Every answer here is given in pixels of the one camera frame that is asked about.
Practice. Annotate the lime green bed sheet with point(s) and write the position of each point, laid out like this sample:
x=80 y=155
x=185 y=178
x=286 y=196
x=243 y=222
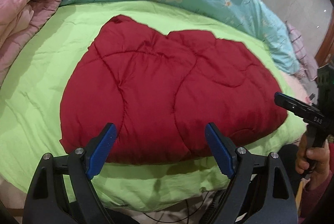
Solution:
x=32 y=91

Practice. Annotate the pink plaid cloth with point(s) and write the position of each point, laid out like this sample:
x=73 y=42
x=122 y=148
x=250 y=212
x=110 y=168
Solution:
x=308 y=66

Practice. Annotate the pink quilted blanket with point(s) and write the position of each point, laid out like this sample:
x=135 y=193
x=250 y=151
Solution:
x=20 y=21

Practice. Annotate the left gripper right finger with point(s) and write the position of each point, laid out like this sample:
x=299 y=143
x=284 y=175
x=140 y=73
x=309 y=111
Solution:
x=259 y=190

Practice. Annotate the person's right hand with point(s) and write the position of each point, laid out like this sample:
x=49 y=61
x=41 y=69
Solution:
x=313 y=163

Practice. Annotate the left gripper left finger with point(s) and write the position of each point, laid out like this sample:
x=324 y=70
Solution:
x=61 y=190

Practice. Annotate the red sleeve forearm right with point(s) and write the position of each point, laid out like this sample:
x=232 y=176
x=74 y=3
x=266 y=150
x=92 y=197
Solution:
x=310 y=199

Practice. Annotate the red puffer jacket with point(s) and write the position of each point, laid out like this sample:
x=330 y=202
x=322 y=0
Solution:
x=160 y=91

